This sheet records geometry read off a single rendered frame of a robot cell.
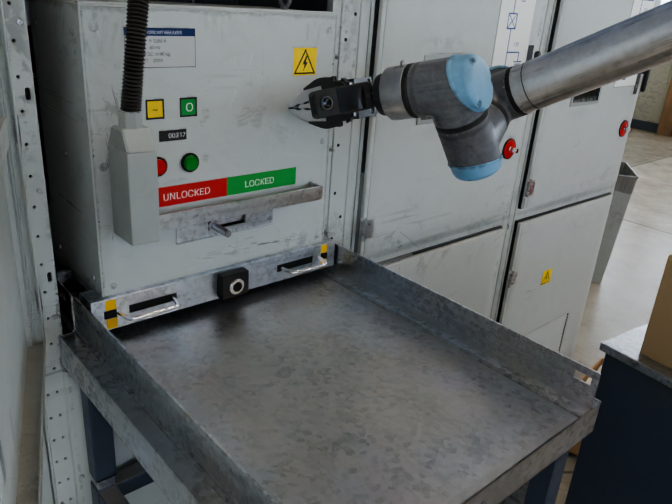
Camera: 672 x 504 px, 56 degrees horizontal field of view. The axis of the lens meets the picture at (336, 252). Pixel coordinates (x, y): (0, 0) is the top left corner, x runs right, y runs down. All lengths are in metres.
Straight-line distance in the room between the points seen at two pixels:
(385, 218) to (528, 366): 0.58
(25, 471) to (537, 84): 0.96
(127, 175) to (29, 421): 0.37
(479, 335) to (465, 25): 0.78
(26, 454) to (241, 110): 0.64
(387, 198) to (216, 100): 0.56
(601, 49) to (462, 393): 0.58
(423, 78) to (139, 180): 0.46
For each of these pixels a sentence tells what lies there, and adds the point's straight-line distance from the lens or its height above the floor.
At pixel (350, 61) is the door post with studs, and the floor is 1.30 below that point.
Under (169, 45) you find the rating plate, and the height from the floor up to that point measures 1.33.
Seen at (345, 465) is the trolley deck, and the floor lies 0.85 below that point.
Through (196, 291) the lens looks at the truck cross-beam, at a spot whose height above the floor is 0.89.
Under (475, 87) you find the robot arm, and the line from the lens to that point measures 1.02.
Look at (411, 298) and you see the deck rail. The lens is 1.26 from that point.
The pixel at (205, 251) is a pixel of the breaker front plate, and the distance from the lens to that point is 1.20.
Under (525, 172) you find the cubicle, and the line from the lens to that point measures 2.02.
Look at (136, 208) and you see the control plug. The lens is 0.98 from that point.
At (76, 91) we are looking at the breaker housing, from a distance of 1.07.
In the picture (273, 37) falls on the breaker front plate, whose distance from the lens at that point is 1.18.
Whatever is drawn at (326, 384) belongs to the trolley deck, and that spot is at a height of 0.85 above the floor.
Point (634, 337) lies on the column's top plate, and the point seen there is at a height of 0.75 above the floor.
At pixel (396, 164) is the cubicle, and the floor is 1.06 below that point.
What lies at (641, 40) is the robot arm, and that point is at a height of 1.39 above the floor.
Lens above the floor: 1.43
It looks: 23 degrees down
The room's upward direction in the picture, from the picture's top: 4 degrees clockwise
